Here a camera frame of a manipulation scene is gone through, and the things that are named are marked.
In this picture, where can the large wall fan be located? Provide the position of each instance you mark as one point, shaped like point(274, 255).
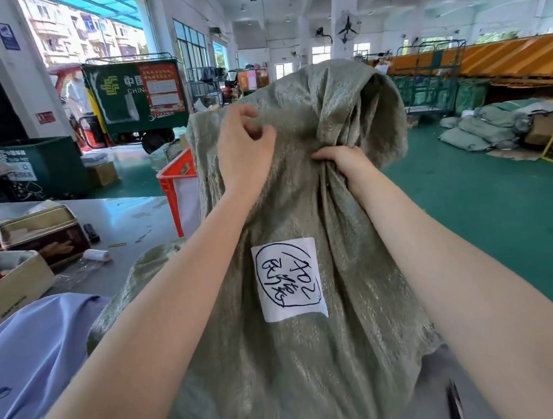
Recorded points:
point(347, 27)

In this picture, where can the metal roll cage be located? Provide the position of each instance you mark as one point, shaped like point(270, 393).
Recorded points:
point(434, 79)

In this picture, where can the light blue shirt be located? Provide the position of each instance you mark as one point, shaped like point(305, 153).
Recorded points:
point(27, 357)

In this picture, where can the brown gold tin box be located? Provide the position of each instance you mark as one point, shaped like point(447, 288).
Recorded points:
point(45, 236)

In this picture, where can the white handwritten paper label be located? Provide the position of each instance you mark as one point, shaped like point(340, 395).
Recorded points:
point(288, 281)

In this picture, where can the blue wall sign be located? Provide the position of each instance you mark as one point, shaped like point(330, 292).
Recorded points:
point(7, 36)

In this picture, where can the person's left hand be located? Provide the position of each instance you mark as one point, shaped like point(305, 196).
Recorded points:
point(242, 156)

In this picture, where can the cream open box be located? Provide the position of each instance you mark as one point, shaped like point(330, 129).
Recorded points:
point(16, 290)

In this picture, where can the orange sorting chutes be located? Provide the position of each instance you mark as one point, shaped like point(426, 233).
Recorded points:
point(510, 57)

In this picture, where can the small cardboard box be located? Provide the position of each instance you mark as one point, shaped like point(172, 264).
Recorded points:
point(103, 174)

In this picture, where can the small wall fan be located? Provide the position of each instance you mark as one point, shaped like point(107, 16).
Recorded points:
point(322, 34)

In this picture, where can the person's right thumb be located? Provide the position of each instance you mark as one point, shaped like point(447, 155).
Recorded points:
point(327, 153)

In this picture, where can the red wall sign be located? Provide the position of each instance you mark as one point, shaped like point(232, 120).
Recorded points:
point(46, 117)

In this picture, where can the dark green bin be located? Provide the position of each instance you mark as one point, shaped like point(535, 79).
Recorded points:
point(48, 165)

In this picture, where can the green woven sack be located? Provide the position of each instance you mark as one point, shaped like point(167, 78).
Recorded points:
point(316, 213)

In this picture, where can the pile of green sacks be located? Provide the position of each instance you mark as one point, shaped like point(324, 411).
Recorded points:
point(483, 128)

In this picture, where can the person's left forearm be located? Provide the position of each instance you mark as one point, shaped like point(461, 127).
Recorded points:
point(160, 315)

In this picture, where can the person's right hand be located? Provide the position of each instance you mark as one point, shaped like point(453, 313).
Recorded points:
point(350, 165)

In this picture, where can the white thread spool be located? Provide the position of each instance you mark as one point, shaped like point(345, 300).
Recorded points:
point(96, 255)

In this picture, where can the green delivery vehicle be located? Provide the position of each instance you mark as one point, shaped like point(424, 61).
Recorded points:
point(129, 99)

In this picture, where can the orange cabinet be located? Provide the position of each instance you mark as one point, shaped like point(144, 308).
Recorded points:
point(252, 79)

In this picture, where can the black scissors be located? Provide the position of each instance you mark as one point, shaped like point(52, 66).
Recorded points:
point(455, 404)

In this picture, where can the large cardboard box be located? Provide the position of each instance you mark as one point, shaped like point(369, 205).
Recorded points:
point(544, 126)

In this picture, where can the orange plastic crate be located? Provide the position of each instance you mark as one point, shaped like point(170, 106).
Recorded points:
point(179, 187)

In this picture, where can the clear plastic wrap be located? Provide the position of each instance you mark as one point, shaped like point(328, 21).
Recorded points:
point(75, 275)

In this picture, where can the person's left thumb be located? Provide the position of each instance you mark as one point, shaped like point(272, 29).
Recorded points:
point(264, 131)

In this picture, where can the flat cardboard sheet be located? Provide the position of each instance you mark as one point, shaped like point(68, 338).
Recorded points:
point(515, 153)

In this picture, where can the person's right forearm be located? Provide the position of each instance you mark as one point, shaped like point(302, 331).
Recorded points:
point(464, 286)

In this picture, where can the small black marker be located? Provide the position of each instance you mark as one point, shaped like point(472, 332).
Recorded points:
point(91, 233)

